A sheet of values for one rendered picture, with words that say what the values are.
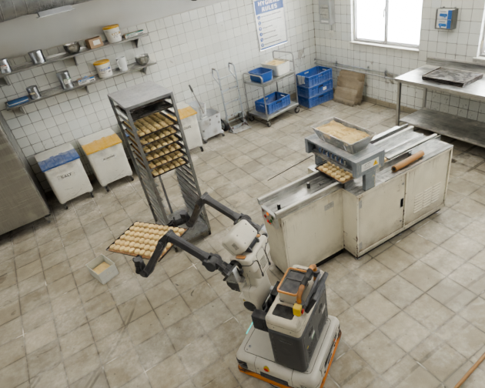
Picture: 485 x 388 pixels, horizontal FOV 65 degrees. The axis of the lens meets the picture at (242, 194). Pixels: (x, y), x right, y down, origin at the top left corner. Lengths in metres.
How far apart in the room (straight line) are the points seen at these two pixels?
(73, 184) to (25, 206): 0.72
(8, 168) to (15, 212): 0.62
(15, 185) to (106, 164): 1.26
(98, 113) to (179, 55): 1.65
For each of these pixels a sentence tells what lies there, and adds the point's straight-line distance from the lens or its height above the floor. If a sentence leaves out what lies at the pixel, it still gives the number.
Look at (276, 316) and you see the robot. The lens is 2.66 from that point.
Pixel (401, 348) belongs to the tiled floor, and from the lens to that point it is 3.53.
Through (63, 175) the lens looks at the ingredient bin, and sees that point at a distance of 6.14.
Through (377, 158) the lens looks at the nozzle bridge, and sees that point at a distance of 3.56.
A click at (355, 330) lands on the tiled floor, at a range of 3.59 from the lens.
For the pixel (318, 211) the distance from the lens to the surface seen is 3.61.
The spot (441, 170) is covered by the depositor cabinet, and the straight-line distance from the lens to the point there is 4.44.
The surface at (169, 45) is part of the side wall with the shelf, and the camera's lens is 6.81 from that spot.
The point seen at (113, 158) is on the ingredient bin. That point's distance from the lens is 6.19.
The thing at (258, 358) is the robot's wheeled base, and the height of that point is 0.28.
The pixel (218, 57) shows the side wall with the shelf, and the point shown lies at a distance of 7.21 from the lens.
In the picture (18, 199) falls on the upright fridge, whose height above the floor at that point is 0.57.
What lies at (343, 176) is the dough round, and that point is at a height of 0.91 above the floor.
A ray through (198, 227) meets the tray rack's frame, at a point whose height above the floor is 0.15.
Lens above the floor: 2.89
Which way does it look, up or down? 33 degrees down
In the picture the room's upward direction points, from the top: 12 degrees counter-clockwise
